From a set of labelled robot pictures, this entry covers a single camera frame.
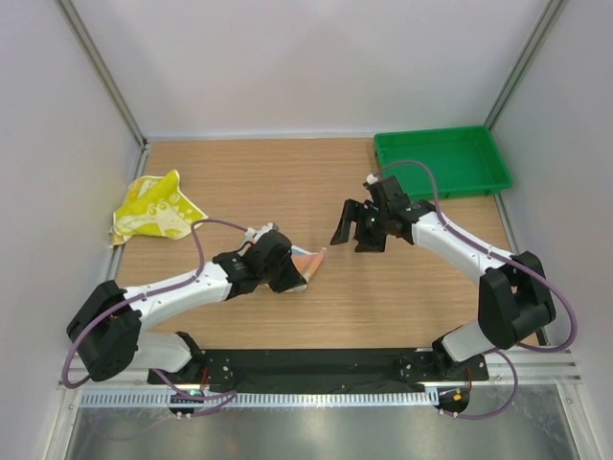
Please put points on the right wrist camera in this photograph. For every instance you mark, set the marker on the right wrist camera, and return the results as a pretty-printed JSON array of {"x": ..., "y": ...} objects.
[{"x": 387, "y": 194}]

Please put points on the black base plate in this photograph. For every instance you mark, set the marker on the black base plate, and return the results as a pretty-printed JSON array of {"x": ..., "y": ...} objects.
[{"x": 245, "y": 369}]

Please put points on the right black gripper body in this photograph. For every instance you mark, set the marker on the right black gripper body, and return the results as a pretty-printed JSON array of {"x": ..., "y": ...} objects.
[{"x": 371, "y": 217}]

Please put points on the slotted cable duct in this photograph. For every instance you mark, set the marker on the slotted cable duct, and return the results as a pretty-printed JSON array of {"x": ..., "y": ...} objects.
[{"x": 165, "y": 397}]

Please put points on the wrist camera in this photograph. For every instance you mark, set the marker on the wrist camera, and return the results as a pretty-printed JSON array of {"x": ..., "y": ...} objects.
[
  {"x": 266, "y": 247},
  {"x": 387, "y": 194}
]

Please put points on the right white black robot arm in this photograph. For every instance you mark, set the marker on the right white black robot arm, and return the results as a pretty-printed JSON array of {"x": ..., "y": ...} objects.
[{"x": 512, "y": 304}]

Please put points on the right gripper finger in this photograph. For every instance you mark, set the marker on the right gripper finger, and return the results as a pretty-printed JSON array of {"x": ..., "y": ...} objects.
[
  {"x": 370, "y": 244},
  {"x": 352, "y": 212}
]

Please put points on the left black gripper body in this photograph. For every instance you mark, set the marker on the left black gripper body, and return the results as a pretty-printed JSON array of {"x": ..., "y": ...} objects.
[{"x": 282, "y": 277}]

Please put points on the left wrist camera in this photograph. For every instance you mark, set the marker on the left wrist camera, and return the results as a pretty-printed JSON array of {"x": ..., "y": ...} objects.
[{"x": 266, "y": 247}]

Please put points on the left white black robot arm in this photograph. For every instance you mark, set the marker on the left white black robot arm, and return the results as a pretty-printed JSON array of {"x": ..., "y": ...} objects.
[{"x": 110, "y": 331}]

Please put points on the green plastic tray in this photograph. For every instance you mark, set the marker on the green plastic tray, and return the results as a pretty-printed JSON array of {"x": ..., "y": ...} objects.
[{"x": 465, "y": 161}]

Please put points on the blue polka dot towel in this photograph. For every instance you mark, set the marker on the blue polka dot towel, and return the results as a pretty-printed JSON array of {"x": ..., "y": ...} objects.
[{"x": 307, "y": 263}]

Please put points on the aluminium frame rail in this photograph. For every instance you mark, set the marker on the aluminium frame rail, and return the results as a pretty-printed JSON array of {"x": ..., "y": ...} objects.
[{"x": 528, "y": 366}]

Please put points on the yellow green patterned towel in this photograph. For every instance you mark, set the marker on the yellow green patterned towel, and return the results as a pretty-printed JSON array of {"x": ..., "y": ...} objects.
[{"x": 154, "y": 206}]

